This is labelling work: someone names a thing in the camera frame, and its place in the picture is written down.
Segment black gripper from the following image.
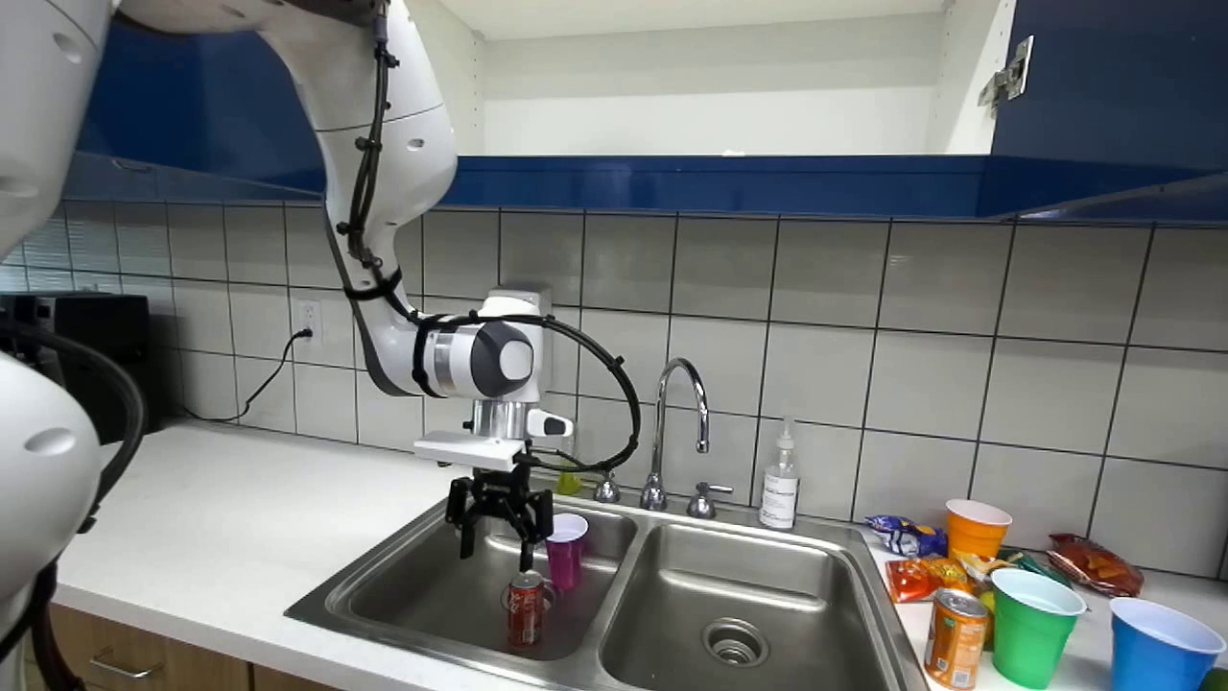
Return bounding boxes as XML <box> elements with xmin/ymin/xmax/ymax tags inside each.
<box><xmin>442</xmin><ymin>463</ymin><xmax>558</xmax><ymax>576</ymax></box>

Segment red Coca Cola can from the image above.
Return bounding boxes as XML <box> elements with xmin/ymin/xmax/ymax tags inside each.
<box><xmin>504</xmin><ymin>564</ymin><xmax>558</xmax><ymax>655</ymax></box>

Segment wooden base cabinet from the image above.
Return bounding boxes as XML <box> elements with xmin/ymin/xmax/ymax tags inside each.
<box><xmin>21</xmin><ymin>605</ymin><xmax>339</xmax><ymax>691</ymax></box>

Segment orange soda can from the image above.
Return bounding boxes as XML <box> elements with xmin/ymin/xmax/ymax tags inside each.
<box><xmin>921</xmin><ymin>587</ymin><xmax>996</xmax><ymax>691</ymax></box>

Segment metal cabinet hinge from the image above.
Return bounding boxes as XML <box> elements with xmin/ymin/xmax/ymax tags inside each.
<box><xmin>980</xmin><ymin>35</ymin><xmax>1040</xmax><ymax>116</ymax></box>

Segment blue cabinet door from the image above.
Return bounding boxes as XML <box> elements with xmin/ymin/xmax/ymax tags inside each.
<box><xmin>989</xmin><ymin>0</ymin><xmax>1228</xmax><ymax>177</ymax></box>

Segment purple plastic cup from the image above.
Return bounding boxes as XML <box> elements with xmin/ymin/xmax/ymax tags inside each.
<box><xmin>542</xmin><ymin>512</ymin><xmax>595</xmax><ymax>598</ymax></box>

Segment stainless steel double sink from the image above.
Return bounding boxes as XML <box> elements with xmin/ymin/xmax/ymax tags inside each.
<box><xmin>283</xmin><ymin>469</ymin><xmax>934</xmax><ymax>691</ymax></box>

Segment chrome gooseneck faucet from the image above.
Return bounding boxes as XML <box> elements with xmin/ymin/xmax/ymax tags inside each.
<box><xmin>637</xmin><ymin>354</ymin><xmax>718</xmax><ymax>516</ymax></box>

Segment clear pump soap bottle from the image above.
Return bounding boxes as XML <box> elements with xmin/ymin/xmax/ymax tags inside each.
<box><xmin>756</xmin><ymin>418</ymin><xmax>808</xmax><ymax>536</ymax></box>

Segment blue snack bag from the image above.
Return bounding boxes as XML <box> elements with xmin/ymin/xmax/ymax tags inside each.
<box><xmin>865</xmin><ymin>512</ymin><xmax>951</xmax><ymax>564</ymax></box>

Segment orange snack bag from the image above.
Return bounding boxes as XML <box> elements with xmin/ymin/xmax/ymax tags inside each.
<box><xmin>884</xmin><ymin>552</ymin><xmax>980</xmax><ymax>608</ymax></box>

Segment black countertop appliance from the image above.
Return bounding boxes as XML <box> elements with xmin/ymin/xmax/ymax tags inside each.
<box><xmin>0</xmin><ymin>290</ymin><xmax>174</xmax><ymax>446</ymax></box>

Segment orange plastic cup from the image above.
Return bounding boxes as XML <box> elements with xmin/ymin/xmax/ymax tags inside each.
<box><xmin>943</xmin><ymin>495</ymin><xmax>1017</xmax><ymax>568</ymax></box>

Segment green snack bag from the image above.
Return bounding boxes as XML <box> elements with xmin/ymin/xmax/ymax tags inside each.
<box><xmin>996</xmin><ymin>547</ymin><xmax>1074</xmax><ymax>593</ymax></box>

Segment green plastic cup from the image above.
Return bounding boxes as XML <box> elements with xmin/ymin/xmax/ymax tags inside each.
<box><xmin>987</xmin><ymin>564</ymin><xmax>1089</xmax><ymax>691</ymax></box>

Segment red-brown snack bag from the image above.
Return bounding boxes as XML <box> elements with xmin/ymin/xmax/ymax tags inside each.
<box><xmin>1047</xmin><ymin>530</ymin><xmax>1148</xmax><ymax>605</ymax></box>

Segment blue plastic cup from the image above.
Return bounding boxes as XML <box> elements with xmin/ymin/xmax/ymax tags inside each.
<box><xmin>1107</xmin><ymin>597</ymin><xmax>1228</xmax><ymax>691</ymax></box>

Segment black power cord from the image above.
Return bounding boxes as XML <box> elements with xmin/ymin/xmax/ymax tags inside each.
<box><xmin>178</xmin><ymin>327</ymin><xmax>320</xmax><ymax>427</ymax></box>

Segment white wall outlet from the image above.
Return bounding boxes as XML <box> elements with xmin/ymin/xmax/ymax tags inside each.
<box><xmin>288</xmin><ymin>296</ymin><xmax>328</xmax><ymax>369</ymax></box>

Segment metal drawer handle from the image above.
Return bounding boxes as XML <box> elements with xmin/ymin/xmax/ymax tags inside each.
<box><xmin>86</xmin><ymin>651</ymin><xmax>162</xmax><ymax>687</ymax></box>

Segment open blue wall cabinet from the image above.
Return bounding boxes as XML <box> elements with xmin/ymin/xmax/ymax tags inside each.
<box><xmin>61</xmin><ymin>0</ymin><xmax>1228</xmax><ymax>230</ymax></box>

